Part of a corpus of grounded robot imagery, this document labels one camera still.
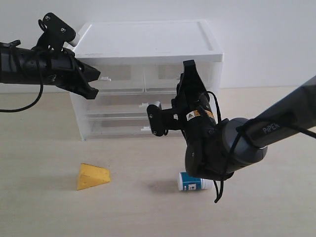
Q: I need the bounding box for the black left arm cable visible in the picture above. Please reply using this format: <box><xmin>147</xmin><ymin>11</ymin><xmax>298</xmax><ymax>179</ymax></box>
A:
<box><xmin>0</xmin><ymin>44</ymin><xmax>45</xmax><ymax>113</ymax></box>

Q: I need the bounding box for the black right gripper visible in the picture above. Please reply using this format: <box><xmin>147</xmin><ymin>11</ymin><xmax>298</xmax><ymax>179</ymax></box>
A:
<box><xmin>165</xmin><ymin>60</ymin><xmax>217</xmax><ymax>143</ymax></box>

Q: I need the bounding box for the white plastic drawer cabinet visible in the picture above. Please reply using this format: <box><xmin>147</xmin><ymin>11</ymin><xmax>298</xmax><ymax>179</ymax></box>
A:
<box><xmin>70</xmin><ymin>19</ymin><xmax>223</xmax><ymax>140</ymax></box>

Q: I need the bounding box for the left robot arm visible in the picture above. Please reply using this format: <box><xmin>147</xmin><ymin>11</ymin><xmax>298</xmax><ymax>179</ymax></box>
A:
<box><xmin>0</xmin><ymin>40</ymin><xmax>101</xmax><ymax>100</ymax></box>

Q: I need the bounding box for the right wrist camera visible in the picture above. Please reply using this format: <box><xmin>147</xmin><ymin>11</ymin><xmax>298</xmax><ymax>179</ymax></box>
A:
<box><xmin>147</xmin><ymin>101</ymin><xmax>169</xmax><ymax>137</ymax></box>

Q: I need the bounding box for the white blue pill bottle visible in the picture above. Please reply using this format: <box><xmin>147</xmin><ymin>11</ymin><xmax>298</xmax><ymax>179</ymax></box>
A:
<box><xmin>177</xmin><ymin>172</ymin><xmax>213</xmax><ymax>191</ymax></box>

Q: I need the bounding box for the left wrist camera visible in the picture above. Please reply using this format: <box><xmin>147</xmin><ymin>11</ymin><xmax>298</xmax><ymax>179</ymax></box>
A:
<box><xmin>36</xmin><ymin>12</ymin><xmax>80</xmax><ymax>51</ymax></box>

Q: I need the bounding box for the yellow cheese wedge toy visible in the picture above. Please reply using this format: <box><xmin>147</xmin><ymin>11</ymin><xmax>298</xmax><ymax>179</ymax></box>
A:
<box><xmin>77</xmin><ymin>163</ymin><xmax>111</xmax><ymax>191</ymax></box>

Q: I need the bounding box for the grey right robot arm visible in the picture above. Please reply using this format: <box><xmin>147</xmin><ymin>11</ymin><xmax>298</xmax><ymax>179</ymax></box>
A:
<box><xmin>173</xmin><ymin>60</ymin><xmax>316</xmax><ymax>181</ymax></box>

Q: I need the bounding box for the bottom wide clear drawer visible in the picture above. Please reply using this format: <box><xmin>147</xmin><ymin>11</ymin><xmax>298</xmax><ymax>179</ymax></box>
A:
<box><xmin>85</xmin><ymin>114</ymin><xmax>183</xmax><ymax>137</ymax></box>

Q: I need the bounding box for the middle wide clear drawer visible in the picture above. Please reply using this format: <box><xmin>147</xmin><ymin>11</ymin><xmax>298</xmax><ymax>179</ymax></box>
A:
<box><xmin>83</xmin><ymin>91</ymin><xmax>176</xmax><ymax>114</ymax></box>

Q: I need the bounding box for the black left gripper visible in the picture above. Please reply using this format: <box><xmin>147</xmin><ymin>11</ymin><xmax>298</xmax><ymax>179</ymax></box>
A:
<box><xmin>49</xmin><ymin>48</ymin><xmax>101</xmax><ymax>99</ymax></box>

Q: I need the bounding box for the wide clear drawer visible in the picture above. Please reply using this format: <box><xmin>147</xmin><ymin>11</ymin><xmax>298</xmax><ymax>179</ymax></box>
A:
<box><xmin>85</xmin><ymin>114</ymin><xmax>183</xmax><ymax>137</ymax></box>
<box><xmin>83</xmin><ymin>91</ymin><xmax>176</xmax><ymax>114</ymax></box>

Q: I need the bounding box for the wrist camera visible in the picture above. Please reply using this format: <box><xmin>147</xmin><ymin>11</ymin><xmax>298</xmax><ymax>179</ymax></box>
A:
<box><xmin>36</xmin><ymin>12</ymin><xmax>80</xmax><ymax>51</ymax></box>
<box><xmin>147</xmin><ymin>101</ymin><xmax>169</xmax><ymax>137</ymax></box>

